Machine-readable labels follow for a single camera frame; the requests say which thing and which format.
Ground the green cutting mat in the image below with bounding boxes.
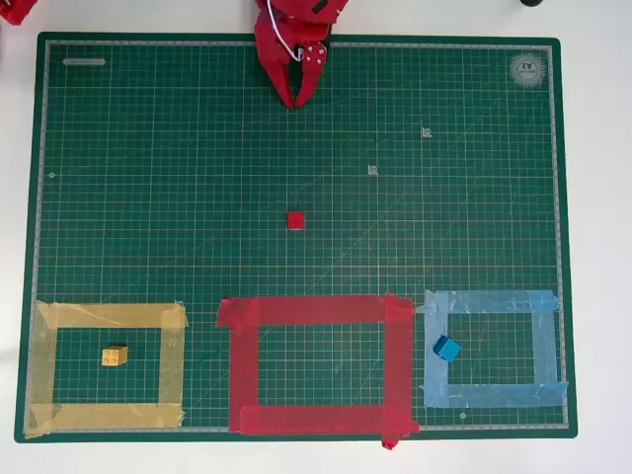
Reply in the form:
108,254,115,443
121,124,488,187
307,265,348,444
13,32,579,444

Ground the yellow tape square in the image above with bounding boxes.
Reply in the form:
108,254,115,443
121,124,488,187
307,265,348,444
23,299,190,439

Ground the white robot arm cable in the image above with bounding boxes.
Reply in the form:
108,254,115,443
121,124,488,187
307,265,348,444
266,0,303,62

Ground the red tape square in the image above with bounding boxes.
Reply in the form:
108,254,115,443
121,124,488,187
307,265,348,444
215,292,422,450

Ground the yellow toy brick cube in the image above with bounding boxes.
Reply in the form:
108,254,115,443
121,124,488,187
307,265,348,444
101,345,129,367

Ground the blue tape square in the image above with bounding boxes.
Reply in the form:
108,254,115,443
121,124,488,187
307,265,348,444
416,288,570,410

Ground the red leader arm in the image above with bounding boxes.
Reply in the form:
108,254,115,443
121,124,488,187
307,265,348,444
0,0,39,26

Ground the blue toy brick cube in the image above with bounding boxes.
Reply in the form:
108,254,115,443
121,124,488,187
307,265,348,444
432,335,463,362

